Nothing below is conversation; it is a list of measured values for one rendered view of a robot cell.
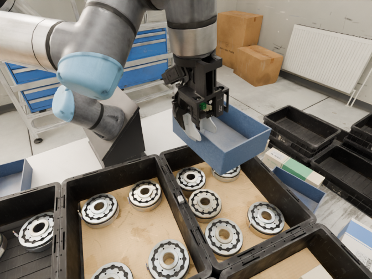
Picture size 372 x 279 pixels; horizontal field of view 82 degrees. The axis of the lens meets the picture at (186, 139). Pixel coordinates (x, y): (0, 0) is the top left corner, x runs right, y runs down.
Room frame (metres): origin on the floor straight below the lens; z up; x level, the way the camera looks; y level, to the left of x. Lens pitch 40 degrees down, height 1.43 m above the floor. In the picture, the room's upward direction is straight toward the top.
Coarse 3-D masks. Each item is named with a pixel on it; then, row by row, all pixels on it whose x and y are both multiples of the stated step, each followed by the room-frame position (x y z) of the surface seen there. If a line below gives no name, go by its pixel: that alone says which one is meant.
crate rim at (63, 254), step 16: (144, 160) 0.50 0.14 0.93; (160, 160) 0.50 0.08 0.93; (80, 176) 0.43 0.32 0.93; (64, 192) 0.37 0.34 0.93; (176, 192) 0.37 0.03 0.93; (64, 208) 0.32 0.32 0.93; (64, 224) 0.27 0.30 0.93; (64, 240) 0.24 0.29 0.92; (64, 256) 0.20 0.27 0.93; (64, 272) 0.17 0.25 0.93; (208, 272) 0.17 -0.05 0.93
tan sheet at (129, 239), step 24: (120, 192) 0.44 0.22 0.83; (120, 216) 0.35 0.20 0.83; (144, 216) 0.35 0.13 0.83; (168, 216) 0.35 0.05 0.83; (96, 240) 0.28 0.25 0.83; (120, 240) 0.28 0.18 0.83; (144, 240) 0.28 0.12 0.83; (96, 264) 0.22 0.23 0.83; (144, 264) 0.22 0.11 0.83; (168, 264) 0.22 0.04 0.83; (192, 264) 0.22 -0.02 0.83
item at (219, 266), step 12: (264, 168) 0.46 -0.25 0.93; (276, 180) 0.41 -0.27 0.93; (180, 192) 0.37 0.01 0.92; (288, 192) 0.37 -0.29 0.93; (300, 204) 0.33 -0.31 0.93; (192, 216) 0.29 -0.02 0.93; (312, 216) 0.29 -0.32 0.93; (300, 228) 0.27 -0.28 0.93; (276, 240) 0.23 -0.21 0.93; (240, 252) 0.21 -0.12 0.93; (252, 252) 0.21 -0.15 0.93; (216, 264) 0.18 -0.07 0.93; (228, 264) 0.19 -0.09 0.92
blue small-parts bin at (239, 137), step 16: (224, 112) 0.52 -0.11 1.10; (240, 112) 0.48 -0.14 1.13; (176, 128) 0.46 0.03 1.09; (224, 128) 0.49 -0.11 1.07; (240, 128) 0.47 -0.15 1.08; (256, 128) 0.43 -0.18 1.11; (192, 144) 0.40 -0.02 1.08; (208, 144) 0.35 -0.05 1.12; (224, 144) 0.42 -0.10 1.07; (240, 144) 0.34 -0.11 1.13; (256, 144) 0.37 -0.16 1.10; (208, 160) 0.35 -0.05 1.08; (224, 160) 0.32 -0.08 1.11; (240, 160) 0.35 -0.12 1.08
